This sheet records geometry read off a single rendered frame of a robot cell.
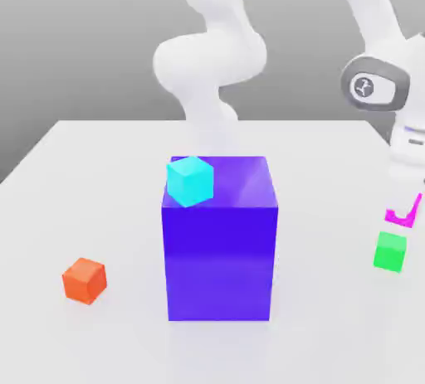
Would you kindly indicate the small green cube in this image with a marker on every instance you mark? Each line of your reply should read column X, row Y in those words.
column 389, row 253

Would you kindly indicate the large blue box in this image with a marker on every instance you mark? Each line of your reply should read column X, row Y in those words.
column 219, row 258

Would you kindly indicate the small orange cube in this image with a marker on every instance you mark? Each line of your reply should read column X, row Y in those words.
column 83, row 281

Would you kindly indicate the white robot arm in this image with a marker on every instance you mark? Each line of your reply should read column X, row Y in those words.
column 212, row 59

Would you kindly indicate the small cyan cube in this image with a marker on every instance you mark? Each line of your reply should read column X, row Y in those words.
column 189, row 182

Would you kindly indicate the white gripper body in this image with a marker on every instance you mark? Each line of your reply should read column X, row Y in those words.
column 407, row 176

